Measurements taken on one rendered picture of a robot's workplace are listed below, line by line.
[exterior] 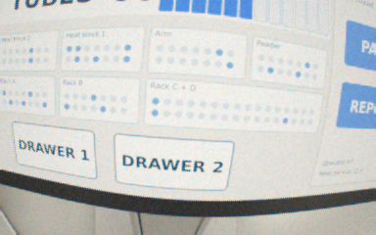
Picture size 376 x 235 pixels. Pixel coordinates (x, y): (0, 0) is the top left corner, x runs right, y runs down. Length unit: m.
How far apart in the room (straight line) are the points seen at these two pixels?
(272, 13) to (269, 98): 0.07
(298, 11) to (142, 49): 0.13
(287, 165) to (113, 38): 0.18
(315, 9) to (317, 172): 0.15
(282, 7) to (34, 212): 1.24
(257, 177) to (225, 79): 0.09
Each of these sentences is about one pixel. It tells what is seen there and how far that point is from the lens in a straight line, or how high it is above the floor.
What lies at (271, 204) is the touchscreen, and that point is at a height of 0.97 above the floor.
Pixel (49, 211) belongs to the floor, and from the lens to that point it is 1.43.
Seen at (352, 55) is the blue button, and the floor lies 1.09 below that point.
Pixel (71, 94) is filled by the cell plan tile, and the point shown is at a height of 1.04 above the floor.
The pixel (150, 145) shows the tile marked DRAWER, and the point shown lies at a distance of 0.36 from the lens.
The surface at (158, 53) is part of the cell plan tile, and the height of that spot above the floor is 1.07.
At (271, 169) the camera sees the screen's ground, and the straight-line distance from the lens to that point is 0.38.
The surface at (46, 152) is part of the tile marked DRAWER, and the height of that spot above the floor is 1.00.
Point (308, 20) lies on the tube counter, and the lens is 0.35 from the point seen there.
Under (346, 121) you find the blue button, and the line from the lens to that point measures 0.39.
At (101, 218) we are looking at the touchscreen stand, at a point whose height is 0.03.
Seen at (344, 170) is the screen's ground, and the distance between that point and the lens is 0.41.
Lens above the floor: 1.34
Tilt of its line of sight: 60 degrees down
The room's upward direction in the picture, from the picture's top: 9 degrees clockwise
